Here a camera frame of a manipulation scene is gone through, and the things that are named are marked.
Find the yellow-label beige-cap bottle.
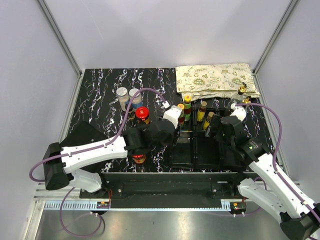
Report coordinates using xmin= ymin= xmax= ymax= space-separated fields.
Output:
xmin=196 ymin=101 xmax=207 ymax=122
xmin=202 ymin=111 xmax=215 ymax=131

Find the yellow-cap green-label bottle front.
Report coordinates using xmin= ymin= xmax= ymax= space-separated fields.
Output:
xmin=177 ymin=103 xmax=185 ymax=128

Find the yellow-cap green-label bottle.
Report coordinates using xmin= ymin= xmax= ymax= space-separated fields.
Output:
xmin=183 ymin=94 xmax=192 ymax=122
xmin=177 ymin=103 xmax=185 ymax=128

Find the red-lid chili sauce jar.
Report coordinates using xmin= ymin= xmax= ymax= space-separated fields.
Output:
xmin=135 ymin=106 xmax=150 ymax=124
xmin=132 ymin=154 xmax=147 ymax=165

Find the glass oil bottle gold spout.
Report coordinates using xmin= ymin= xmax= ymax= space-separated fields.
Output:
xmin=230 ymin=82 xmax=247 ymax=104

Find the red-lid chili sauce jar front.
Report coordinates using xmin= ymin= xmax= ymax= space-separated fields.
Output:
xmin=132 ymin=154 xmax=147 ymax=165

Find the black-cap spice bottle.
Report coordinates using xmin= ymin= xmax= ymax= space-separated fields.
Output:
xmin=127 ymin=107 xmax=136 ymax=121

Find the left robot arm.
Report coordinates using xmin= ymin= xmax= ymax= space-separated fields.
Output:
xmin=43 ymin=118 xmax=179 ymax=198

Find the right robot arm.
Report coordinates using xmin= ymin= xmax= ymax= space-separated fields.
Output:
xmin=210 ymin=115 xmax=320 ymax=240

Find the black organizer tray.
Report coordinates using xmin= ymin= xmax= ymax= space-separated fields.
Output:
xmin=169 ymin=105 xmax=246 ymax=172

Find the right white-lid granule jar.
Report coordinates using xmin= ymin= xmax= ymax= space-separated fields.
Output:
xmin=129 ymin=88 xmax=143 ymax=111

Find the white-lid granule jar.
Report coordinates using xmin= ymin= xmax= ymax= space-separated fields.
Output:
xmin=116 ymin=87 xmax=130 ymax=111
xmin=129 ymin=88 xmax=143 ymax=111

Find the patterned cream folded cloth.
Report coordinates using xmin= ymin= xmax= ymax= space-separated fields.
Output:
xmin=175 ymin=62 xmax=261 ymax=101

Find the left white-lid granule jar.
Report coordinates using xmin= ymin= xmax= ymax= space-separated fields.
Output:
xmin=116 ymin=87 xmax=130 ymax=111

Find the black cloth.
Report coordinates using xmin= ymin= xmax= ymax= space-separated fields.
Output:
xmin=60 ymin=121 xmax=107 ymax=148

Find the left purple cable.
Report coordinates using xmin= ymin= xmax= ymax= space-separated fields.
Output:
xmin=29 ymin=88 xmax=171 ymax=237

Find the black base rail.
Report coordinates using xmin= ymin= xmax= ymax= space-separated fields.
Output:
xmin=79 ymin=172 xmax=243 ymax=211

